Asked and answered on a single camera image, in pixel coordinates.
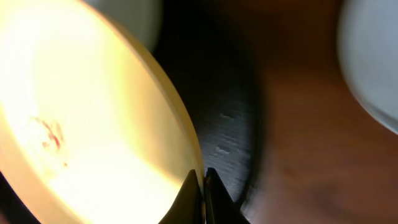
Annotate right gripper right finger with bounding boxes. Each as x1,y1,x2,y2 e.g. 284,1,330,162
205,168,249,224

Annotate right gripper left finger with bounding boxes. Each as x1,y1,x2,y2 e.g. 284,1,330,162
159,170,204,224

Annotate yellow plate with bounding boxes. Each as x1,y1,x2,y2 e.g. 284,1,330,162
1,1,203,223

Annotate round black tray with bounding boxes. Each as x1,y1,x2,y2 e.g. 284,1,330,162
1,1,262,223

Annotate green plate with red stain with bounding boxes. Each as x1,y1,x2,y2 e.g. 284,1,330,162
84,0,164,52

